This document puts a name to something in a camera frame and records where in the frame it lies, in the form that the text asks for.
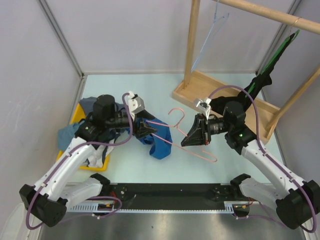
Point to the blue tank top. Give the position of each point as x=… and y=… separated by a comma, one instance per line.
x=160, y=147

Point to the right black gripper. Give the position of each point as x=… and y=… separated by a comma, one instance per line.
x=200, y=134

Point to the black garment on hanger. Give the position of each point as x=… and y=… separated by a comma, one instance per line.
x=218, y=104

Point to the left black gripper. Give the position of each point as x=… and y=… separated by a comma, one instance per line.
x=142, y=130

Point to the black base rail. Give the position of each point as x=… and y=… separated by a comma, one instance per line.
x=174, y=196

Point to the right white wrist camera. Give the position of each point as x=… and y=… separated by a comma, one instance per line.
x=204, y=106

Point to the grey-blue printed t-shirt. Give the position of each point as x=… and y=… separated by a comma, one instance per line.
x=86, y=102

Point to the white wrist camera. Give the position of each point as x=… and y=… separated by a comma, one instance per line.
x=135, y=104
x=204, y=106

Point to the white garment with stripes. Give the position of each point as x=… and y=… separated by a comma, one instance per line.
x=99, y=159

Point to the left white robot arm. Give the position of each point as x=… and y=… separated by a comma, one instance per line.
x=48, y=199

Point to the aluminium frame post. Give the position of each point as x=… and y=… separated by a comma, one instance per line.
x=60, y=36

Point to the wooden clothes rack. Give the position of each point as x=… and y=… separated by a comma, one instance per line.
x=261, y=117

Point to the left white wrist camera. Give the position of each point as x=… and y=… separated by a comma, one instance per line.
x=135, y=104

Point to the yellow plastic basket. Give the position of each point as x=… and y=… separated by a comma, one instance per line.
x=79, y=116

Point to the light blue wire hanger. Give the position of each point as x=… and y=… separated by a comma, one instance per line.
x=217, y=24

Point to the green hanger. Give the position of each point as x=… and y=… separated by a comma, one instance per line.
x=263, y=78

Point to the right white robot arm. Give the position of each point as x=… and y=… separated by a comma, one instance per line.
x=294, y=199

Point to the light teal garment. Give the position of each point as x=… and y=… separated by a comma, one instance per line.
x=65, y=135

